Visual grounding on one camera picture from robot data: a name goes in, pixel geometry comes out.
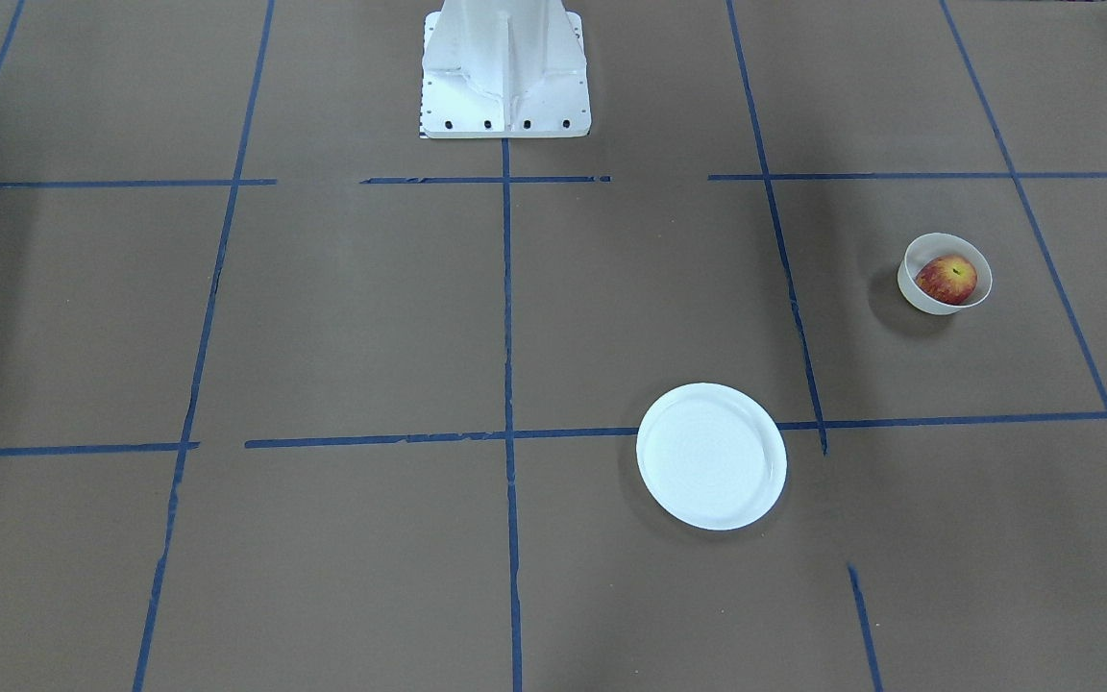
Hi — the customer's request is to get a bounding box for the red yellow apple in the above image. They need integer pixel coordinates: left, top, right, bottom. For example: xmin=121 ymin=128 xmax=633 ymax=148
xmin=914 ymin=254 xmax=979 ymax=306

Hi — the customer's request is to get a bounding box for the white round plate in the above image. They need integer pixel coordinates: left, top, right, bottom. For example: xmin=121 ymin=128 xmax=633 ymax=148
xmin=634 ymin=383 xmax=788 ymax=531

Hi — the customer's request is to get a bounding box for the white bowl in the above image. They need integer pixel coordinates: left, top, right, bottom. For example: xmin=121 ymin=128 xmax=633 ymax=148
xmin=897 ymin=233 xmax=993 ymax=316

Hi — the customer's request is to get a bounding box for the white camera stand column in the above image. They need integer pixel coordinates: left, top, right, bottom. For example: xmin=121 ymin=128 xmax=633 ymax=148
xmin=420 ymin=1 xmax=592 ymax=140

